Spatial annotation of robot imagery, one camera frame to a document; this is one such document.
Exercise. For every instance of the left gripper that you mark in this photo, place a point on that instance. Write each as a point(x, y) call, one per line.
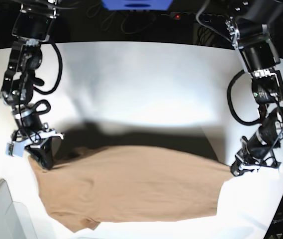
point(253, 155)

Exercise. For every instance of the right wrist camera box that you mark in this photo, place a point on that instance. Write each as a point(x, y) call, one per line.
point(14, 149)

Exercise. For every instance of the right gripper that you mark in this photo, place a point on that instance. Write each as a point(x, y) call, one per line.
point(34, 142)

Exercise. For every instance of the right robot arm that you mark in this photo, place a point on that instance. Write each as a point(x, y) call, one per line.
point(31, 29)

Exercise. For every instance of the brown t-shirt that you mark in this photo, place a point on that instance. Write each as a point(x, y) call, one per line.
point(123, 184)

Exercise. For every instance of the power strip with red light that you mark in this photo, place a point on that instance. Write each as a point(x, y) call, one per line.
point(176, 15)

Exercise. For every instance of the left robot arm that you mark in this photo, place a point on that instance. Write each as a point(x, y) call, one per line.
point(249, 28)

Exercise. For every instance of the blue plastic bin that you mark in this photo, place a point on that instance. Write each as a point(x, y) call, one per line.
point(137, 4)

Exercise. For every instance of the grey box at table corner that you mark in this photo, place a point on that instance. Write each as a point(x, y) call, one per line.
point(15, 221)

